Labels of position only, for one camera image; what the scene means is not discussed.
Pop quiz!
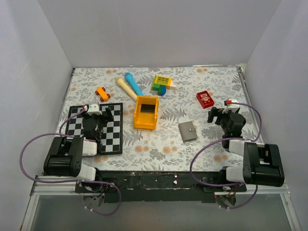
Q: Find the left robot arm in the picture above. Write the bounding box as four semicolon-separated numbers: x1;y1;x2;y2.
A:
43;105;114;193

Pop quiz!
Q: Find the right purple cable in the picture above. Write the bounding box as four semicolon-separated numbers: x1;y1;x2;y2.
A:
190;103;263;209

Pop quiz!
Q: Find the orange toy car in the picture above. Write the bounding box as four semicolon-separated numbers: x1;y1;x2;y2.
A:
95;87;111;102

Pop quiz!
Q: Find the grey card holder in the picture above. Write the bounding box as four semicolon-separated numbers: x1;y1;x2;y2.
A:
178;121;198;142

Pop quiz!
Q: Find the black card in bin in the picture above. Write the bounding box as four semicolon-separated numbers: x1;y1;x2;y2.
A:
140;104;156;113

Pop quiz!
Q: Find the black white chessboard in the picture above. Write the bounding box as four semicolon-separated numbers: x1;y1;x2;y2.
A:
65;103;123;155

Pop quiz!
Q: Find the aluminium frame rail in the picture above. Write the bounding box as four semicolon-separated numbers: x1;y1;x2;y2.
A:
29;177;301;231

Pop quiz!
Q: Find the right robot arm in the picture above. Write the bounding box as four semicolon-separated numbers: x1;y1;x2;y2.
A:
207;107;284;191

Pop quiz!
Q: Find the cream wooden pin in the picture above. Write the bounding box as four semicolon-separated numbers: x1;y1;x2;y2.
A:
115;77;137;101

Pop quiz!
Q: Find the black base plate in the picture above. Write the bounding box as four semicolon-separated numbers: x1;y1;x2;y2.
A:
42;170;248;204

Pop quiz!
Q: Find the red owl block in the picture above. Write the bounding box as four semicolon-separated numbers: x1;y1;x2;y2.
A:
196;91;215;109

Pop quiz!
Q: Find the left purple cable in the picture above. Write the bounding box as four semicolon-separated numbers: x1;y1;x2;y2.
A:
19;109;122;216

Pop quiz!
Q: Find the yellow toy bin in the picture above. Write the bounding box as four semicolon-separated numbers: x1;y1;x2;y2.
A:
133;96;159;130

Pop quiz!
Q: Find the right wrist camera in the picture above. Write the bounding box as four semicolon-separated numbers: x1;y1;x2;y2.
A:
222;99;240;114

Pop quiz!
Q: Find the purple cable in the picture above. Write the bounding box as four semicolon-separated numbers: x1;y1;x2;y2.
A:
19;109;122;216
190;103;263;209

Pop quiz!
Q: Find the colourful block house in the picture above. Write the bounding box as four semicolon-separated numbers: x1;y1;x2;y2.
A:
151;76;177;96

